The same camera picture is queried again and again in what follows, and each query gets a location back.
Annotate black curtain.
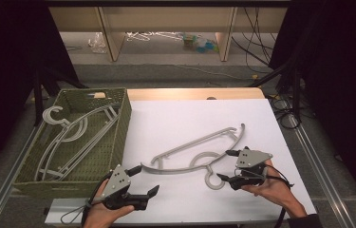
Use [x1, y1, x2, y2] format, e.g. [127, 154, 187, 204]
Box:
[0, 0, 80, 188]
[269, 0, 356, 217]

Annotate hanging black cables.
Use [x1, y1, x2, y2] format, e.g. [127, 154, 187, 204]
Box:
[231, 7, 278, 67]

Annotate green woven basket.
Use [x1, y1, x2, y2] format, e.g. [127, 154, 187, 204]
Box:
[13, 87, 133, 199]

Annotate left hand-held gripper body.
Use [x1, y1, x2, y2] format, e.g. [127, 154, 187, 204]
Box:
[84, 163, 150, 212]

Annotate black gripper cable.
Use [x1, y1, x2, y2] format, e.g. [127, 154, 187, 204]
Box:
[265, 164, 294, 228]
[60, 180, 110, 226]

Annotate clear plastic bag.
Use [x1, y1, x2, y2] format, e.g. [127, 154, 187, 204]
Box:
[87, 31, 107, 54]

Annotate person's left hand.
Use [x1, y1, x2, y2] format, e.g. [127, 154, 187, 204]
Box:
[84, 179, 136, 228]

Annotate thin yellow floor cable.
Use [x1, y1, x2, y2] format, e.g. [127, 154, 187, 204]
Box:
[174, 64, 259, 82]

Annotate white wire hangers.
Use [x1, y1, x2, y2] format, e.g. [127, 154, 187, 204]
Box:
[125, 30, 184, 43]

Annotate white table sheet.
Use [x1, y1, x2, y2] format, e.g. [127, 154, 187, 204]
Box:
[45, 98, 317, 225]

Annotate colourful plastic toys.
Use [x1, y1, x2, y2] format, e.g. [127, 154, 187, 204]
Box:
[182, 32, 220, 54]

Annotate black metal stand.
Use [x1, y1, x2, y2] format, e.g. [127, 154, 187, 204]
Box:
[32, 67, 88, 127]
[248, 61, 303, 123]

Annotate aluminium rail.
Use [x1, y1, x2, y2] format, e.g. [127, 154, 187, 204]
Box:
[0, 124, 41, 228]
[288, 113, 356, 228]

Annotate coiled black floor cables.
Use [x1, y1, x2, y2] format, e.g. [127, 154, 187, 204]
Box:
[269, 93, 303, 130]

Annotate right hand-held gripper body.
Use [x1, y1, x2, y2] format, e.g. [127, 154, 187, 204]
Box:
[229, 145, 274, 191]

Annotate person's right hand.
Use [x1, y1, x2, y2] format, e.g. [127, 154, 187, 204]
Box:
[241, 159, 308, 219]

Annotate black metal bar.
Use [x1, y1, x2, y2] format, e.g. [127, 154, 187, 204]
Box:
[44, 0, 293, 8]

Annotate beige wooden desk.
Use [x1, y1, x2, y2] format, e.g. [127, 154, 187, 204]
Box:
[48, 6, 289, 63]

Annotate grey plastic clothes hanger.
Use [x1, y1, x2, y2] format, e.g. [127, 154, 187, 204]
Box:
[141, 123, 246, 191]
[33, 104, 121, 182]

